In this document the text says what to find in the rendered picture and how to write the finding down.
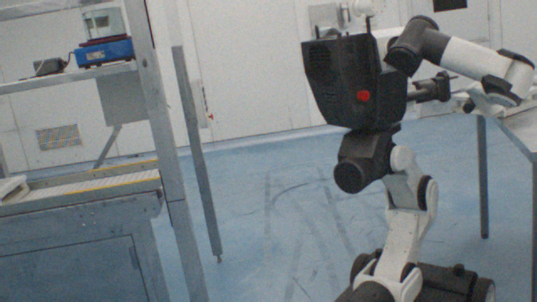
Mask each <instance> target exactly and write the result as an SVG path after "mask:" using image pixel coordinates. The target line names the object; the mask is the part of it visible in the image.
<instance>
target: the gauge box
mask: <svg viewBox="0 0 537 302"><path fill-rule="evenodd" d="M95 79H96V85H97V89H98V93H99V97H100V100H101V104H102V110H103V114H104V117H105V121H106V125H107V127H111V126H117V125H122V124H127V123H132V122H142V121H147V120H148V119H149V115H148V112H147V107H146V104H145V100H144V95H143V88H142V84H141V83H140V82H139V79H138V78H136V76H135V75H132V74H131V73H127V72H123V73H122V74H117V75H108V76H103V77H97V78H95Z"/></svg>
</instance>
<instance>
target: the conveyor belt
mask: <svg viewBox="0 0 537 302"><path fill-rule="evenodd" d="M153 177H159V172H158V169H150V170H145V171H144V172H139V173H134V174H125V175H119V176H115V177H110V178H105V179H100V180H90V181H85V182H81V183H75V184H70V185H62V186H56V187H51V188H47V189H42V190H33V191H30V193H28V194H27V195H25V196H24V197H23V198H21V199H20V200H18V201H23V200H32V199H37V198H42V197H46V196H51V195H60V194H64V193H66V192H71V191H76V190H85V189H90V188H96V187H101V186H105V185H115V184H119V183H124V182H129V181H134V180H144V179H149V178H153ZM151 190H152V191H155V190H161V191H162V192H163V196H162V197H161V198H160V199H159V200H163V199H164V189H163V186H160V187H154V188H149V190H146V189H145V190H140V191H135V192H130V193H125V194H120V195H111V196H106V197H102V198H96V199H91V200H82V201H77V202H74V201H72V203H70V202H67V203H62V204H58V205H53V206H45V207H40V208H34V209H30V210H25V211H16V212H11V213H7V214H2V215H0V216H8V215H12V214H18V213H22V212H27V211H36V210H41V209H46V208H50V207H54V208H55V207H56V206H57V207H60V206H68V205H74V204H78V203H84V202H89V201H94V200H102V199H107V198H113V197H117V196H122V195H131V194H137V193H142V192H146V191H151ZM18 201H17V202H18Z"/></svg>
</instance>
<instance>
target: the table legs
mask: <svg viewBox="0 0 537 302"><path fill-rule="evenodd" d="M476 122H477V164H478V186H479V207H480V228H481V234H482V238H484V239H487V238H488V237H489V215H488V191H487V142H486V118H484V117H483V115H477V114H476ZM532 174H533V221H532V272H531V284H532V302H537V163H532Z"/></svg>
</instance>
